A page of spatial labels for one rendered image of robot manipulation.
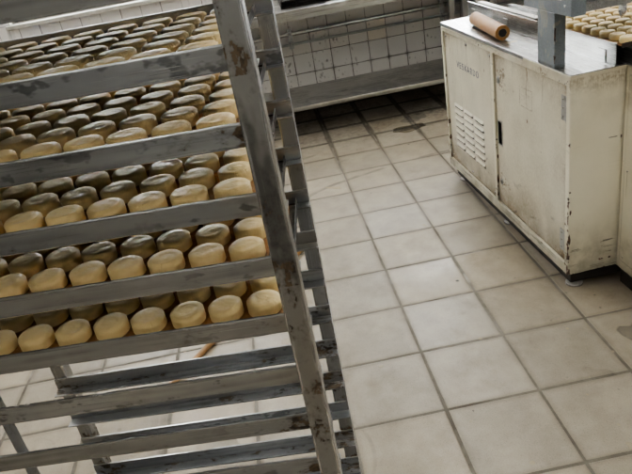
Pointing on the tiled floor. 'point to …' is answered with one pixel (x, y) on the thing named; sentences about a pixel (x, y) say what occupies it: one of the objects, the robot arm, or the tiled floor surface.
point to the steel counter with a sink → (301, 95)
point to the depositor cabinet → (539, 143)
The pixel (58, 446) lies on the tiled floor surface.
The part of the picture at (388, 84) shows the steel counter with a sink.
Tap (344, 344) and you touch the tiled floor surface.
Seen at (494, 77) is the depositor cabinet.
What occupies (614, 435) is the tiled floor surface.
